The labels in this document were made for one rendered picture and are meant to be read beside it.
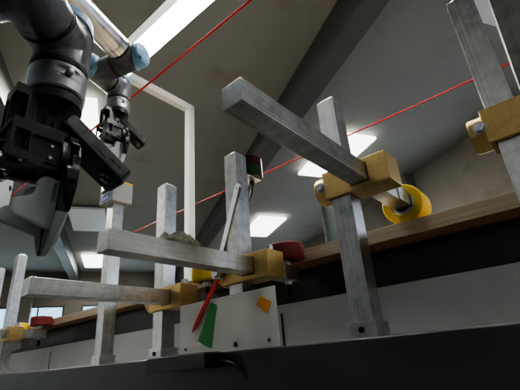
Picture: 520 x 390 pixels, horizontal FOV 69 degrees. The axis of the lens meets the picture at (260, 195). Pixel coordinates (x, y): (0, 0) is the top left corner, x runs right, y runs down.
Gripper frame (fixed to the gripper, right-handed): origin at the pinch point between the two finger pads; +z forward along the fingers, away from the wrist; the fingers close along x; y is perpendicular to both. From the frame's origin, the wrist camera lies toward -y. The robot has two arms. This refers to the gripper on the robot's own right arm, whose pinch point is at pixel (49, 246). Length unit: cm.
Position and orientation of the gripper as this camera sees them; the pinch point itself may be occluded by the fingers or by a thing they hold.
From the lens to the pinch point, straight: 52.6
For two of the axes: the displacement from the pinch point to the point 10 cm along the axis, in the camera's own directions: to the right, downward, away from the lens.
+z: 0.7, 9.2, -3.9
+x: 7.6, -3.1, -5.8
